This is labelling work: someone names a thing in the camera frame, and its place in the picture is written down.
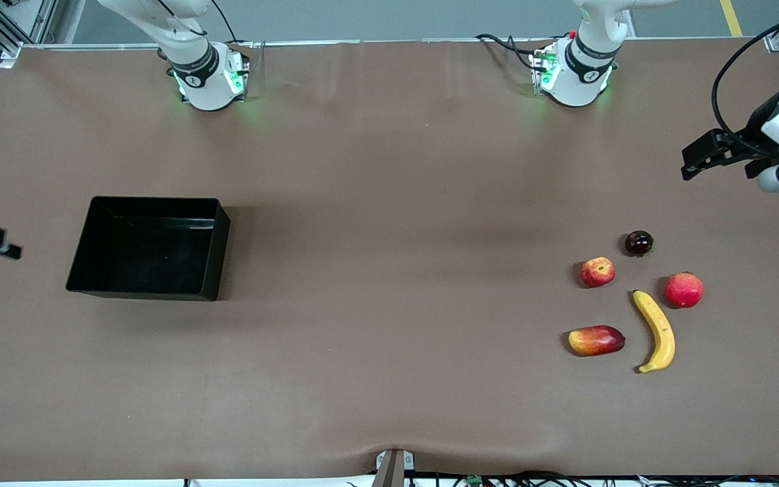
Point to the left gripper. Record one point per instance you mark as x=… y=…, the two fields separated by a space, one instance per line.
x=757 y=130

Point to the black plastic tray box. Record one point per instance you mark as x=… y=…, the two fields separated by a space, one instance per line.
x=153 y=257

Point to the small red apple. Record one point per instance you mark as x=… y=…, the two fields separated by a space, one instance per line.
x=597 y=272

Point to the yellow banana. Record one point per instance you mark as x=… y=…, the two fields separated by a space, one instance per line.
x=660 y=328

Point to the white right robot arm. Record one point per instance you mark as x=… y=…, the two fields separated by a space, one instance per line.
x=193 y=40

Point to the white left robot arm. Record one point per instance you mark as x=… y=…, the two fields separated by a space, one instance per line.
x=585 y=61

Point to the dark purple plum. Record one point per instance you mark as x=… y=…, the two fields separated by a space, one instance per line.
x=638 y=243

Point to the red round peach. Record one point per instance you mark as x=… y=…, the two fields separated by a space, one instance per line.
x=684 y=290

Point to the red yellow mango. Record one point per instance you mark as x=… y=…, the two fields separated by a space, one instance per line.
x=596 y=340

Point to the brown table mat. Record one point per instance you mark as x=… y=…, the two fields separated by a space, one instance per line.
x=362 y=372

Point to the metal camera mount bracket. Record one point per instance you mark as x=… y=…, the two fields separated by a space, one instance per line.
x=393 y=470

